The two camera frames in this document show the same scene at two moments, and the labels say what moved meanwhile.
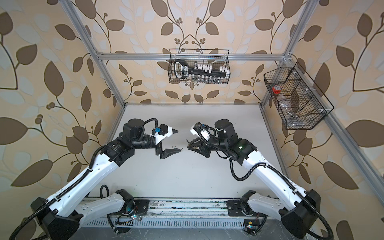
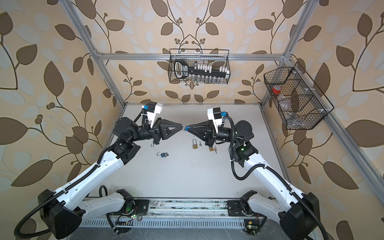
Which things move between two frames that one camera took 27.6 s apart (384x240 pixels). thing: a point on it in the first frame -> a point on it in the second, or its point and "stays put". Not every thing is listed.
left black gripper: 166,152 -> 159,128
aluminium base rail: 178,213 stays put
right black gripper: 202,145 -> 209,132
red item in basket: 276,89 stays put
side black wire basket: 300,102 stays put
